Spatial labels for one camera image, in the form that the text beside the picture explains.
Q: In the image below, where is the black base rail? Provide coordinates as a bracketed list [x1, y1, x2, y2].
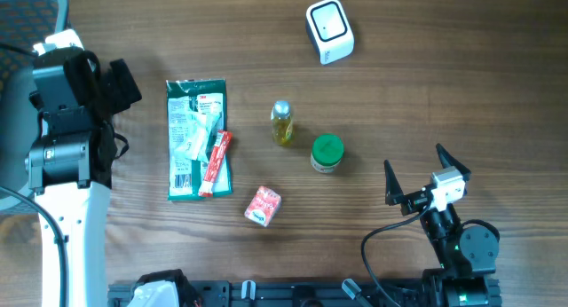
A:
[106, 278, 502, 307]

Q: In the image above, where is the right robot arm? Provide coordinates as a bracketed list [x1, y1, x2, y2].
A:
[384, 144, 502, 306]

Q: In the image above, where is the grey plastic mesh basket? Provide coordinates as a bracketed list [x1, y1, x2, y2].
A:
[1, 0, 68, 197]

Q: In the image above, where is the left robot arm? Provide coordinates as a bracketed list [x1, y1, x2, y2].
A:
[26, 29, 141, 306]

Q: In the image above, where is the yellow dish soap bottle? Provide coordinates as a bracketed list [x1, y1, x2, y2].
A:
[271, 100, 294, 146]

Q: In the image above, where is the green white plastic packet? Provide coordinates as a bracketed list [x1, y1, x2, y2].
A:
[166, 79, 227, 201]

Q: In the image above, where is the green lid jar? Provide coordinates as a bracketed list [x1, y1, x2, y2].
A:
[311, 133, 344, 173]

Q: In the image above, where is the small red white box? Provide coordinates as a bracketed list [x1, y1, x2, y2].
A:
[244, 186, 282, 227]

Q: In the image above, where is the red stick sachet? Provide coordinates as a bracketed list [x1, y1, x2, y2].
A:
[198, 130, 233, 197]

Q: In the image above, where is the white barcode scanner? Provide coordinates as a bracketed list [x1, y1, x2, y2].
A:
[305, 0, 354, 65]

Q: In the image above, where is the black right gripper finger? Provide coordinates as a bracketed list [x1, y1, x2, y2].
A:
[436, 143, 471, 181]
[383, 160, 405, 206]

